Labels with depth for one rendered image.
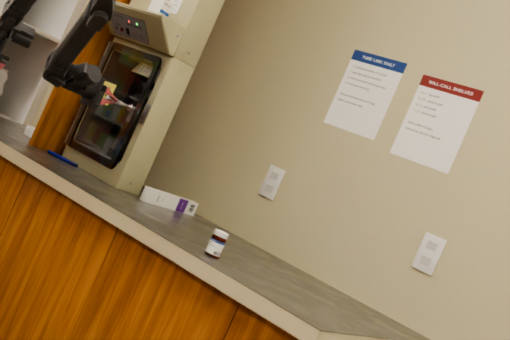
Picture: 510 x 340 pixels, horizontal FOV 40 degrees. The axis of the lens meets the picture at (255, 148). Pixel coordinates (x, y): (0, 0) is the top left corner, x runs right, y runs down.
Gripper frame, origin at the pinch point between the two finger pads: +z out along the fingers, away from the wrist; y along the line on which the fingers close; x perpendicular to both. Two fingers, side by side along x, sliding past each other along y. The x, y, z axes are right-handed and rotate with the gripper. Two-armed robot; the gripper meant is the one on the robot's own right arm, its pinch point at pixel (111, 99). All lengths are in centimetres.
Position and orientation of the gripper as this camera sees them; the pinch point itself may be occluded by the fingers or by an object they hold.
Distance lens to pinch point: 238.8
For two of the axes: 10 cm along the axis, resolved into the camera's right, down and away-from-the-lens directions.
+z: 5.6, 2.7, 7.9
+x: -7.2, -3.1, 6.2
